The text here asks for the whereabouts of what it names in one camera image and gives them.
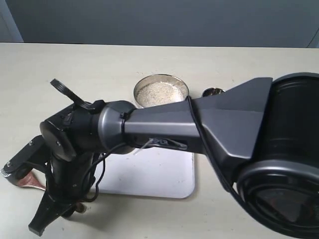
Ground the brown wooden spoon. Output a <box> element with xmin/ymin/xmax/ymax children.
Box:
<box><xmin>15</xmin><ymin>171</ymin><xmax>87</xmax><ymax>214</ymax></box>

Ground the steel bowl with rice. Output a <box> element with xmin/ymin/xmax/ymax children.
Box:
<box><xmin>133</xmin><ymin>74</ymin><xmax>189</xmax><ymax>108</ymax></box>

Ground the shiny steel cup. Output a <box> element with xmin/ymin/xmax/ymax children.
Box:
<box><xmin>201</xmin><ymin>87</ymin><xmax>225</xmax><ymax>97</ymax></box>

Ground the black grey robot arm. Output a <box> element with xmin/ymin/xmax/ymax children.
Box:
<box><xmin>28</xmin><ymin>73</ymin><xmax>319</xmax><ymax>239</ymax></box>

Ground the white plastic tray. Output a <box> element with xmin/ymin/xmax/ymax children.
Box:
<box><xmin>95</xmin><ymin>148</ymin><xmax>195</xmax><ymax>199</ymax></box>

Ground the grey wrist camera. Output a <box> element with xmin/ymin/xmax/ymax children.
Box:
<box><xmin>0</xmin><ymin>135</ymin><xmax>50</xmax><ymax>185</ymax></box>

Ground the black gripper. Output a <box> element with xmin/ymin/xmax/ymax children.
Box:
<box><xmin>28</xmin><ymin>79</ymin><xmax>105</xmax><ymax>236</ymax></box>

